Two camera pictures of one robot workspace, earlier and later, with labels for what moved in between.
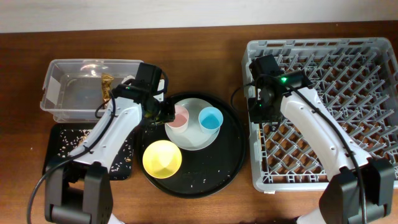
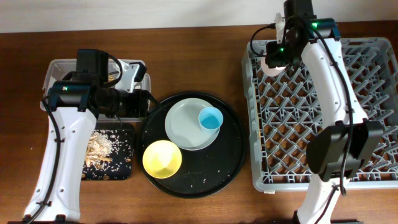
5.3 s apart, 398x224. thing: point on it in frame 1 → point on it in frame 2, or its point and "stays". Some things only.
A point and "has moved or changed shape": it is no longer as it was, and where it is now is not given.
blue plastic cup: x=210 y=120 stays
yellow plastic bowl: x=161 y=159 stays
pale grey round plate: x=192 y=139 stays
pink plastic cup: x=181 y=122 has moved or changed shape
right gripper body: x=259 y=113 → x=275 y=55
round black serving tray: x=203 y=173 stays
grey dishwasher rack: x=357 y=78 stays
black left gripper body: x=168 y=111 → x=142 y=102
